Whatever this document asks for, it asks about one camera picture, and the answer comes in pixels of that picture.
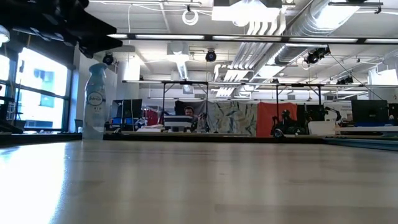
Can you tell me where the round white lamp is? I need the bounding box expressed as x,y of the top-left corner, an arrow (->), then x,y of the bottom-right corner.
0,24 -> 11,44

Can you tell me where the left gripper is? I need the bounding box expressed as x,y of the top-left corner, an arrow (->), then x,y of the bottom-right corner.
0,0 -> 124,59

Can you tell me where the black monitor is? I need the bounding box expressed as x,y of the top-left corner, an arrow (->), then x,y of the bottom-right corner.
351,99 -> 389,124
112,98 -> 143,129

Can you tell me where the white cable coil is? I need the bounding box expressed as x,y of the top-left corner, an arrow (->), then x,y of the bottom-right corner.
182,9 -> 200,27

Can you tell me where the silver ventilation duct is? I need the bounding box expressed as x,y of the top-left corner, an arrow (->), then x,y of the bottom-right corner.
273,0 -> 363,66

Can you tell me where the black overhead beam with lights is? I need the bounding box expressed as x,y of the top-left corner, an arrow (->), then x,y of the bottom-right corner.
107,32 -> 398,45

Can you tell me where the black metal frame station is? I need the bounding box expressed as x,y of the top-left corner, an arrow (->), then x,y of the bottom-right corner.
123,80 -> 398,135

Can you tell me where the pale blue air freshener bottle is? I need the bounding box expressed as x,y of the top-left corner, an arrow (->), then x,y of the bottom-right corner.
82,63 -> 108,141

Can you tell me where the navy white striped box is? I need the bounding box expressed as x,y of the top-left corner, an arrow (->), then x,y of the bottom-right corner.
164,115 -> 193,132

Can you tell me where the orange-red cloth divider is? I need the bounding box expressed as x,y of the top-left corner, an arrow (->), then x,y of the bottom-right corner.
256,101 -> 299,138

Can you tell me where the white ceiling light panel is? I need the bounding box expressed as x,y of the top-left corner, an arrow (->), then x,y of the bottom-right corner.
212,0 -> 287,35

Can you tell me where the black ceiling spotlight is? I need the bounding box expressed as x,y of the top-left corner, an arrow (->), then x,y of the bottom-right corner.
304,45 -> 331,65

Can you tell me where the large window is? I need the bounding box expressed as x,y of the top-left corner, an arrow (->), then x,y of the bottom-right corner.
0,46 -> 71,131

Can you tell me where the person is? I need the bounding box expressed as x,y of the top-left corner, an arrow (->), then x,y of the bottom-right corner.
183,105 -> 200,132

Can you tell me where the leaf patterned cloth divider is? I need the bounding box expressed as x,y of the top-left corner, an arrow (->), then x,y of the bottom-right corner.
206,101 -> 259,137

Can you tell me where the clear plastic bin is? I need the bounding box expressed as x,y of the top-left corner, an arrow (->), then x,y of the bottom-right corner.
0,132 -> 398,152

